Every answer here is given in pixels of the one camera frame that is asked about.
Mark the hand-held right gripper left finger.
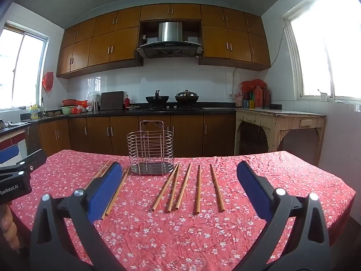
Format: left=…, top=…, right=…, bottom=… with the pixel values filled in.
left=30, top=161, right=127, bottom=271

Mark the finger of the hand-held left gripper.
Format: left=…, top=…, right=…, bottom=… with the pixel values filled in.
left=0, top=149, right=47, bottom=180
left=0, top=145, right=20, bottom=164

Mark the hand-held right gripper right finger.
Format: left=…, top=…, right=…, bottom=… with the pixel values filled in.
left=234, top=161, right=331, bottom=271

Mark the metal wire chopstick holder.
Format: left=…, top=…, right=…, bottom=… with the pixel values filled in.
left=127, top=121, right=174, bottom=175

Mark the person's left hand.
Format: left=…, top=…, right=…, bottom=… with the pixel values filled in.
left=0, top=205, right=20, bottom=249

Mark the tiled side counter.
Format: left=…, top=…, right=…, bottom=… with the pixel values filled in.
left=0, top=123, right=32, bottom=161

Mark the wooden base cabinet unit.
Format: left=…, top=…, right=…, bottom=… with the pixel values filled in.
left=27, top=114, right=236, bottom=159

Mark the cream wooden side table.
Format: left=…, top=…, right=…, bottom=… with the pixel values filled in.
left=235, top=108, right=327, bottom=166

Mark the black kitchen countertop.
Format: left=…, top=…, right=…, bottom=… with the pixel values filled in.
left=21, top=103, right=282, bottom=122

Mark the red floral tablecloth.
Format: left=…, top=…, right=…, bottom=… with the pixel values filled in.
left=8, top=149, right=356, bottom=271

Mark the sliding glass window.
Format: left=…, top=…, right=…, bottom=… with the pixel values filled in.
left=0, top=20, right=50, bottom=112
left=282, top=0, right=361, bottom=100

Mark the white plastic bag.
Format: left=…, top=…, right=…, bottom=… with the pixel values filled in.
left=86, top=91, right=101, bottom=105

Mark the dark cutting board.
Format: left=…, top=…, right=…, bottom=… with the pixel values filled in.
left=100, top=91, right=125, bottom=110

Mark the black gas stove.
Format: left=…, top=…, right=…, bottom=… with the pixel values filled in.
left=142, top=106, right=205, bottom=111

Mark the wok with metal lid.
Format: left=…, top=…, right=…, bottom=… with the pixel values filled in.
left=174, top=90, right=199, bottom=103

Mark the steel range hood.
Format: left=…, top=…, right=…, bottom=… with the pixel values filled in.
left=137, top=22, right=204, bottom=59

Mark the wall power cable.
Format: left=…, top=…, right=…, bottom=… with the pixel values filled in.
left=229, top=20, right=285, bottom=98

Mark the black wok with handle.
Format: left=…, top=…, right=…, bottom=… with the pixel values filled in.
left=146, top=89, right=170, bottom=104

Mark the wooden wall cabinet unit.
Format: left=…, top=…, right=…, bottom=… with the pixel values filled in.
left=56, top=3, right=271, bottom=79

